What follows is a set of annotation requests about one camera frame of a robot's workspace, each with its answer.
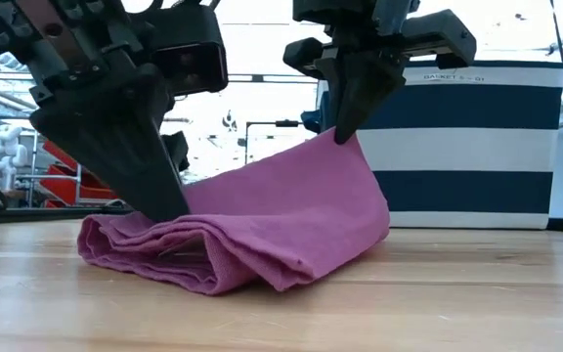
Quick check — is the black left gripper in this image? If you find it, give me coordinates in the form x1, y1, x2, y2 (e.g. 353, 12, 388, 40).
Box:
0, 0, 191, 224

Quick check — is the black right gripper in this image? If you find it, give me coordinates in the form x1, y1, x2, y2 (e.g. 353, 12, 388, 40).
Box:
282, 0, 478, 146

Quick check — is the navy white striped basket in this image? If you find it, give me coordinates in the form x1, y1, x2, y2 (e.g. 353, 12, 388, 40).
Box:
300, 59, 563, 231

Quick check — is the magenta towel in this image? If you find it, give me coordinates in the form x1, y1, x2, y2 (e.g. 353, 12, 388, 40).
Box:
76, 127, 391, 297

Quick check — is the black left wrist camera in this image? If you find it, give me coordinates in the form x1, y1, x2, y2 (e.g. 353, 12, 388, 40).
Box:
137, 4, 230, 97

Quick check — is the black table frame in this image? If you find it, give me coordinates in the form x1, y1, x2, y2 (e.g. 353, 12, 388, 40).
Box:
0, 204, 563, 235

